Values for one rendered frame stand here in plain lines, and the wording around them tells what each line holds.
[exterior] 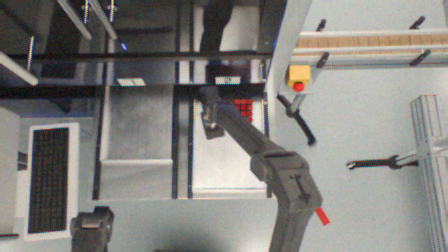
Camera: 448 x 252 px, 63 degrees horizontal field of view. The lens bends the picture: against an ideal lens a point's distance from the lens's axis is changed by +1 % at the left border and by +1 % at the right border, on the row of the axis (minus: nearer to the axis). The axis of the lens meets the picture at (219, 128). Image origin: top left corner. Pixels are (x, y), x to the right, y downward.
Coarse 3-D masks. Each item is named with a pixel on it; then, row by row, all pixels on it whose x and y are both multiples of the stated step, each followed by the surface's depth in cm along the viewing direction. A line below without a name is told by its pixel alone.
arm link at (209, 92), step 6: (204, 90) 116; (210, 90) 114; (216, 90) 115; (204, 96) 115; (210, 96) 113; (216, 96) 114; (204, 102) 115; (204, 108) 108; (210, 108) 107; (204, 114) 108
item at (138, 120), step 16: (112, 96) 141; (128, 96) 141; (144, 96) 141; (160, 96) 141; (112, 112) 140; (128, 112) 140; (144, 112) 139; (160, 112) 139; (112, 128) 138; (128, 128) 138; (144, 128) 138; (160, 128) 138; (112, 144) 136; (128, 144) 136; (144, 144) 136; (160, 144) 136; (112, 160) 132; (128, 160) 132; (144, 160) 132; (160, 160) 133
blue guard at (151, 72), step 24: (0, 72) 119; (48, 72) 120; (72, 72) 120; (96, 72) 120; (120, 72) 120; (144, 72) 120; (168, 72) 120; (192, 72) 120; (216, 72) 121; (240, 72) 121; (264, 72) 121
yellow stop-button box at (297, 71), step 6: (288, 66) 128; (294, 66) 127; (300, 66) 127; (306, 66) 127; (288, 72) 128; (294, 72) 126; (300, 72) 126; (306, 72) 126; (288, 78) 128; (294, 78) 126; (300, 78) 126; (306, 78) 126; (288, 84) 130; (294, 84) 129; (306, 84) 130
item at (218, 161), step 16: (240, 112) 139; (256, 112) 138; (208, 144) 136; (224, 144) 135; (208, 160) 134; (224, 160) 134; (240, 160) 134; (208, 176) 132; (224, 176) 132; (240, 176) 132
